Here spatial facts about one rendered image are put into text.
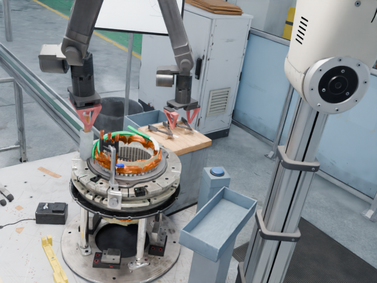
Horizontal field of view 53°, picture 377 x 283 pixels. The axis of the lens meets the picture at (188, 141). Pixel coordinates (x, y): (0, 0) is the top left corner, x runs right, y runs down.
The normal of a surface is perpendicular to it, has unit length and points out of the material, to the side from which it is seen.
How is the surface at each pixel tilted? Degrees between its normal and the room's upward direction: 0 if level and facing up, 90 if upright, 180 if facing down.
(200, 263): 90
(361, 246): 0
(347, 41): 109
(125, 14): 83
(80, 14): 116
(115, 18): 83
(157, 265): 0
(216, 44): 90
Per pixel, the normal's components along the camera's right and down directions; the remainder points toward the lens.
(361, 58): -0.02, 0.73
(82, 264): 0.13, -0.88
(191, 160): 0.65, 0.43
